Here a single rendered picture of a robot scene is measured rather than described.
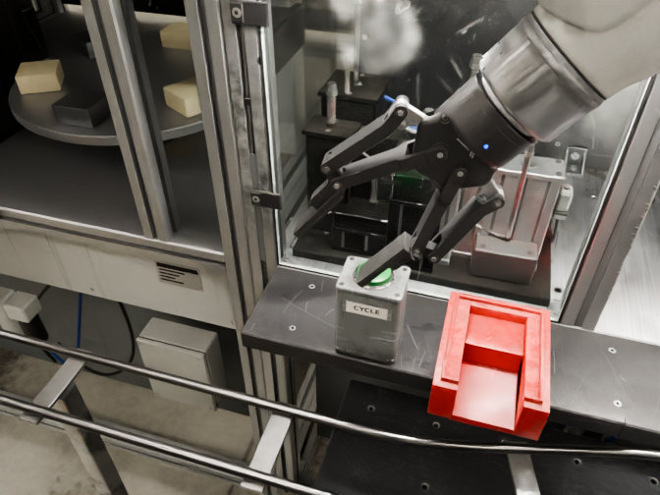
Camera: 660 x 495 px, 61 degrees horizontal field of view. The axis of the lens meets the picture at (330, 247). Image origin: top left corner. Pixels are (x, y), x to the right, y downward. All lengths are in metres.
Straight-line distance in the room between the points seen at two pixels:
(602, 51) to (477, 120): 0.10
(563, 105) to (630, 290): 0.51
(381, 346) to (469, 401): 0.12
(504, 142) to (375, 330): 0.31
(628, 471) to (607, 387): 0.26
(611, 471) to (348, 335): 0.48
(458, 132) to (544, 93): 0.07
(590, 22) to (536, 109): 0.07
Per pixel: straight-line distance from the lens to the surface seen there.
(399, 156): 0.51
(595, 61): 0.45
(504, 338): 0.73
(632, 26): 0.44
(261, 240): 0.84
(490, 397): 0.71
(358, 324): 0.69
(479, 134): 0.47
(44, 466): 1.87
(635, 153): 0.68
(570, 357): 0.80
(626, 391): 0.79
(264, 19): 0.67
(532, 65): 0.45
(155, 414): 1.85
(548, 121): 0.47
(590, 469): 0.99
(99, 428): 0.84
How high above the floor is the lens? 1.48
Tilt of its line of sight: 40 degrees down
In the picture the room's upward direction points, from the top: straight up
